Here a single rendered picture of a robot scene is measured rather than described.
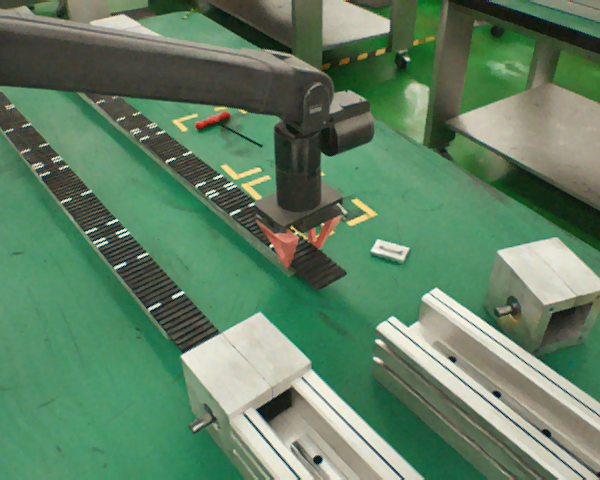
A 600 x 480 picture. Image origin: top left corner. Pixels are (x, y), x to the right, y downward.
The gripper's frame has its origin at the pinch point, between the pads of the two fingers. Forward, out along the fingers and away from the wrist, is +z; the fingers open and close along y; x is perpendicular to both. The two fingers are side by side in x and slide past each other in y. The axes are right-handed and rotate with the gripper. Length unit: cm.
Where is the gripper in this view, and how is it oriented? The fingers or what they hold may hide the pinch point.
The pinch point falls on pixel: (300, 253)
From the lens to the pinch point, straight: 81.6
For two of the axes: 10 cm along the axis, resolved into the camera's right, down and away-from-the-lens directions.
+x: -6.3, -4.8, 6.1
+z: 0.1, 7.8, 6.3
